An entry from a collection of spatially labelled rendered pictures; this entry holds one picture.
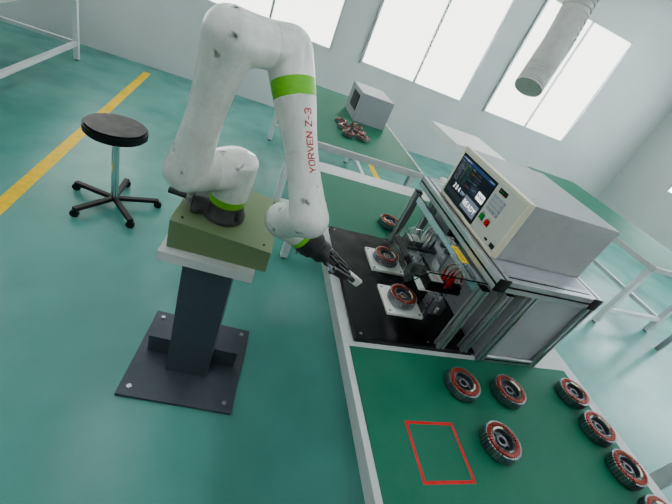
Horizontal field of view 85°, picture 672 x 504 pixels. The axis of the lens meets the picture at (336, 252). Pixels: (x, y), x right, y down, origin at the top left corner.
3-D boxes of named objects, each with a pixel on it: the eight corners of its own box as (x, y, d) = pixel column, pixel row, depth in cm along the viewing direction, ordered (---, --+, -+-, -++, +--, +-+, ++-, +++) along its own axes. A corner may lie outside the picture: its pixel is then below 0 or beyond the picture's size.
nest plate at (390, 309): (386, 314, 131) (387, 312, 130) (376, 285, 143) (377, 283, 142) (421, 319, 136) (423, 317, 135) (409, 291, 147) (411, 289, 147)
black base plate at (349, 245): (353, 341, 118) (356, 337, 117) (328, 229, 167) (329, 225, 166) (470, 355, 133) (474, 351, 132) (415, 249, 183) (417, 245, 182)
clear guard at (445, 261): (405, 283, 107) (414, 268, 104) (384, 236, 126) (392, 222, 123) (492, 299, 118) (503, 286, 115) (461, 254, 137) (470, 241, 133)
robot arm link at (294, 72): (249, 27, 91) (279, 6, 83) (289, 39, 100) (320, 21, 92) (259, 103, 94) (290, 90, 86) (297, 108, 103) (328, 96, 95)
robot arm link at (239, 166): (193, 189, 122) (205, 139, 111) (234, 187, 133) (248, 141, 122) (211, 214, 117) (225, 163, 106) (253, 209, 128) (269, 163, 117)
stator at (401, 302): (391, 308, 132) (395, 301, 130) (383, 287, 141) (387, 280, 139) (417, 313, 136) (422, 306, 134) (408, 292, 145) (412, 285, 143)
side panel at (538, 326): (475, 360, 132) (532, 298, 115) (472, 353, 134) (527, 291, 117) (533, 367, 141) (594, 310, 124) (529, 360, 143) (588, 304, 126)
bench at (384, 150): (263, 221, 291) (289, 132, 251) (264, 136, 435) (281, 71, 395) (384, 248, 327) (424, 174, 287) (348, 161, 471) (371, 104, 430)
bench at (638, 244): (593, 325, 354) (657, 267, 314) (490, 211, 518) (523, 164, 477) (653, 335, 384) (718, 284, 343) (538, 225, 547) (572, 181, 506)
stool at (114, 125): (51, 213, 217) (43, 123, 187) (83, 176, 255) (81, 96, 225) (150, 232, 235) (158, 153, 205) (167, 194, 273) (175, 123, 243)
